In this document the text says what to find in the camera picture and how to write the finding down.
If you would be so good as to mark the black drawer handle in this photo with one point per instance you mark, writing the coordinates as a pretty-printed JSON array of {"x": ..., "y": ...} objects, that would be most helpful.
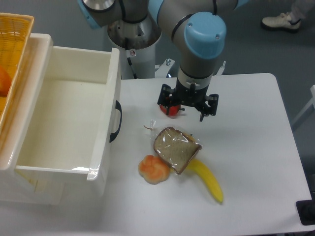
[{"x": 118, "y": 121}]

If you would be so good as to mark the white drawer cabinet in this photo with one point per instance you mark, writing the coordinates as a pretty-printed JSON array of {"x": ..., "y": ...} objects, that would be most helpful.
[{"x": 15, "y": 185}]

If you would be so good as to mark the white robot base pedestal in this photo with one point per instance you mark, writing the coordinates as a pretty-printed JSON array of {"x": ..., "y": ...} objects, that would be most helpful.
[{"x": 137, "y": 45}]

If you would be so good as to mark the brown toast slice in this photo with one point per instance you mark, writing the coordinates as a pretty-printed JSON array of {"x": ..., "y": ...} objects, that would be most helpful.
[{"x": 173, "y": 146}]

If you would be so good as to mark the white frame at right edge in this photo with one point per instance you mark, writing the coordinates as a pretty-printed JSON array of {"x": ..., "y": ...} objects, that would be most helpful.
[{"x": 305, "y": 112}]

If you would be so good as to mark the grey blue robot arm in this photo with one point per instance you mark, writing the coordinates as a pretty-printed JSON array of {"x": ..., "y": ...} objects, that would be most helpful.
[{"x": 194, "y": 27}]

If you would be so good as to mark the yellow wicker basket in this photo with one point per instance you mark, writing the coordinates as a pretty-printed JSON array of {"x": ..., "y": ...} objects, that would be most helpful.
[{"x": 15, "y": 30}]

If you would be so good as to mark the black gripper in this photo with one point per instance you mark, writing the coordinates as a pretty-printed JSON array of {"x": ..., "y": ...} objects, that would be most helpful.
[{"x": 189, "y": 95}]

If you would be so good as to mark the white sneaker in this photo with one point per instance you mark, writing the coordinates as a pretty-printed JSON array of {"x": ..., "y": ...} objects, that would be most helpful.
[{"x": 282, "y": 22}]

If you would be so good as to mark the orange bread roll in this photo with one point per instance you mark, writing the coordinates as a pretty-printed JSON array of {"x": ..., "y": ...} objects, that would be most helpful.
[{"x": 153, "y": 170}]

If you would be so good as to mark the red apple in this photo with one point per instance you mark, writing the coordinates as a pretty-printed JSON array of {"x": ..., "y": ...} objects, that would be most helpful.
[{"x": 172, "y": 110}]

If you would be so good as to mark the white open drawer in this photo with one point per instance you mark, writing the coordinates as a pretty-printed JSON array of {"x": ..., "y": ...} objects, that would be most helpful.
[{"x": 67, "y": 140}]

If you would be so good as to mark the black device at table edge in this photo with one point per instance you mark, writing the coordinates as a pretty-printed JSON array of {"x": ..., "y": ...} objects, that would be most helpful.
[{"x": 306, "y": 211}]

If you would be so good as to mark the orange fruit in basket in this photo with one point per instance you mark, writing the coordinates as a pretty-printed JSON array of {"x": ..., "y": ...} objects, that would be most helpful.
[{"x": 5, "y": 82}]

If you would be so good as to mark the yellow banana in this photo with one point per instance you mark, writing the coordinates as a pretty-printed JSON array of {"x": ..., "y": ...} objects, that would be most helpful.
[{"x": 208, "y": 178}]

